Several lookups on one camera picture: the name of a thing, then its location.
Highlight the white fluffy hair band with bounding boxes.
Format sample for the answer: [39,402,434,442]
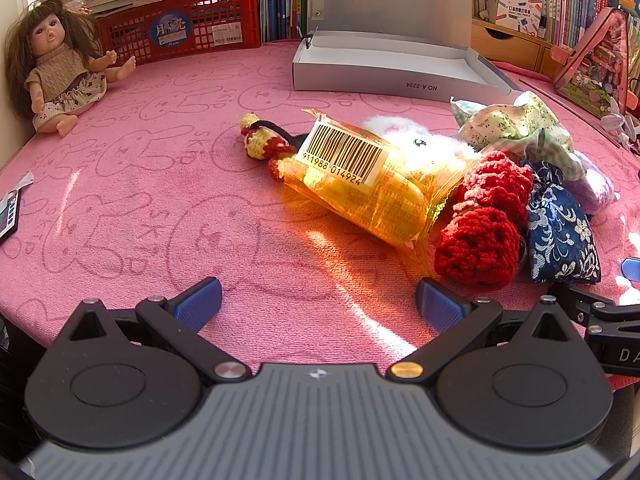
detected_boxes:
[362,115,482,172]

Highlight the pink rabbit-print towel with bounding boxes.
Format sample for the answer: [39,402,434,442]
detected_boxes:
[0,39,640,392]

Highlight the black remote control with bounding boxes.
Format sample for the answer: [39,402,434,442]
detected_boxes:
[0,187,24,246]

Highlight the green patterned cloth pouch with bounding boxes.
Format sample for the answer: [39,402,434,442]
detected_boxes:
[450,91,587,181]

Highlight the row of blue books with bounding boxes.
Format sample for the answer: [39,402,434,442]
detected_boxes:
[258,0,312,44]

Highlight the purple fluffy scrunchie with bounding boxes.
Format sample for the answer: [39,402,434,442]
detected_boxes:
[574,152,619,216]

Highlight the colourful picture package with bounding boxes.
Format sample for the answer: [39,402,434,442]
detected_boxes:
[552,7,640,122]

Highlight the red plastic basket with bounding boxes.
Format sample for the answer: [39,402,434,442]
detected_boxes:
[95,0,262,66]

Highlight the white box with colourful print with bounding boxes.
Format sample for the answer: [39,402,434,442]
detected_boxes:
[495,0,544,39]

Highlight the blue floral fabric pouch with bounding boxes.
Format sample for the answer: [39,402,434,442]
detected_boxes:
[522,160,602,285]

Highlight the red crocheted scrunchie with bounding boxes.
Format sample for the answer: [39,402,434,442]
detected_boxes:
[433,150,535,292]

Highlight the yellow red crocheted hair tie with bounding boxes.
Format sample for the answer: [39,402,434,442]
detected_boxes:
[237,112,312,184]

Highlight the row of colourful books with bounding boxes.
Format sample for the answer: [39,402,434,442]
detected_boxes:
[470,0,609,49]

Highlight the grey cardboard box with lid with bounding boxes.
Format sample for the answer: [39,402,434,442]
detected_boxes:
[292,0,524,96]

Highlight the white ribbon bow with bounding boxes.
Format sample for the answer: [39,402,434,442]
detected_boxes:
[600,97,640,154]

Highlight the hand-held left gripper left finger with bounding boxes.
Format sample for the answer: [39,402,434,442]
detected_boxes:
[50,277,253,382]

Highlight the wooden drawer organizer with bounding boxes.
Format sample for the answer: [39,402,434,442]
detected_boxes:
[471,18,556,75]

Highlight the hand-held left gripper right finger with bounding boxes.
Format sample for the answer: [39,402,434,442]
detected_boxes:
[386,277,591,384]

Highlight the brown-haired baby doll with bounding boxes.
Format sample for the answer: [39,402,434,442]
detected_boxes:
[4,0,137,137]

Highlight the yellow mesh bag with barcode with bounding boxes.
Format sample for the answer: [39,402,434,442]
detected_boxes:
[282,109,472,262]

